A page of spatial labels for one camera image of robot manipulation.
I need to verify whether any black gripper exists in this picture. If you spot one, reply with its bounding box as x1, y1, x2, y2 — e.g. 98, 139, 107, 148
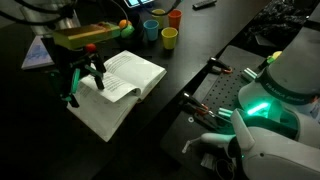
41, 34, 108, 109

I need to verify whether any tan Intelligent Robotic Systems book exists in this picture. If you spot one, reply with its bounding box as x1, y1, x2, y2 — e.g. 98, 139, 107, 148
66, 49, 168, 143

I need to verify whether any blue UIST book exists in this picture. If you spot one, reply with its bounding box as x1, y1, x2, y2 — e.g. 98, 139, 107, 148
20, 34, 56, 71

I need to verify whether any small red ball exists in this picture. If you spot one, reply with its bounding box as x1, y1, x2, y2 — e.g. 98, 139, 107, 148
84, 43, 98, 54

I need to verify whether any green fruit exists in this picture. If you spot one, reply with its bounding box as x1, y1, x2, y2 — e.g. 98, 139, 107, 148
120, 24, 136, 39

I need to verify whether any black bowl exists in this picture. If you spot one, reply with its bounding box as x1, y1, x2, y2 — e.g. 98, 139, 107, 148
111, 13, 144, 48

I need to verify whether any blue plastic cup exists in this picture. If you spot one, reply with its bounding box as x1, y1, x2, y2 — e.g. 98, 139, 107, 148
143, 19, 160, 42

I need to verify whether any tablet with lit screen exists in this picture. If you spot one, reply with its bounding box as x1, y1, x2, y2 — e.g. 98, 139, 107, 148
123, 0, 155, 9

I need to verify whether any yellow plastic cup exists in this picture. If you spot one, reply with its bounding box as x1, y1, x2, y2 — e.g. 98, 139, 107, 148
151, 8, 166, 30
161, 26, 179, 51

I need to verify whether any orange plastic cup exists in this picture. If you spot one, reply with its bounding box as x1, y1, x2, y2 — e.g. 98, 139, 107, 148
167, 8, 183, 31

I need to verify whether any black clamp with orange tip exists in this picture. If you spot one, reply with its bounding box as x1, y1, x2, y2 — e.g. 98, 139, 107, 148
180, 91, 218, 120
207, 56, 234, 75

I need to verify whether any small white connector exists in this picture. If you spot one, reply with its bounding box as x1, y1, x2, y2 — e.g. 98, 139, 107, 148
181, 139, 195, 155

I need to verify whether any black remote control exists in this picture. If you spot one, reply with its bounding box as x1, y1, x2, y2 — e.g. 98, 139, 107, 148
192, 0, 218, 10

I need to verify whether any white paper tag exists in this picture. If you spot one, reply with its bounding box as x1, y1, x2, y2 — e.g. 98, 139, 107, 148
200, 153, 218, 168

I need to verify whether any small yellow green knob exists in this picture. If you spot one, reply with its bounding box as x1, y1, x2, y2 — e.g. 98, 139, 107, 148
265, 50, 283, 66

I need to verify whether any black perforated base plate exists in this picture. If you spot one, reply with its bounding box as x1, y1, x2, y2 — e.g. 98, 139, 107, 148
159, 44, 278, 169

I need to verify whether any metal cylinder post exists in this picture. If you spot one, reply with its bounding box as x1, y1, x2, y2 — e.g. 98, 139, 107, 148
241, 67, 258, 82
218, 107, 234, 121

